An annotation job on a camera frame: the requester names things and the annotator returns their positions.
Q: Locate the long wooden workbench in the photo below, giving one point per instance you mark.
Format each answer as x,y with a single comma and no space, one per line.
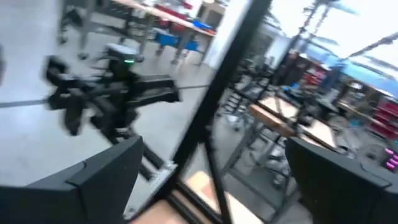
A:
161,14

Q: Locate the small wooden table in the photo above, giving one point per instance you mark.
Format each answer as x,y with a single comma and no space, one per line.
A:
320,133
270,116

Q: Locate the silver metal bracket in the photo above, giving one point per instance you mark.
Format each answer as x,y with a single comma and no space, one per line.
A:
161,174

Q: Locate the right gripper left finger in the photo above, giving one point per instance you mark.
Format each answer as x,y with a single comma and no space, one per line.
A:
93,193

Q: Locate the red storage shelf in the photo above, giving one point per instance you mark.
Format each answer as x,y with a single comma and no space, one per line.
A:
384,119

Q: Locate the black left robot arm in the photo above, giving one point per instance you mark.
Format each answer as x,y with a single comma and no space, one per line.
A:
124,93

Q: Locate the blue storage bin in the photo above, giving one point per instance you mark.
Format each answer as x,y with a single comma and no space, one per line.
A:
192,46
166,40

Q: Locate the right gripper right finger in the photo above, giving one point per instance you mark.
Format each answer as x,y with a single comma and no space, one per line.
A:
342,193

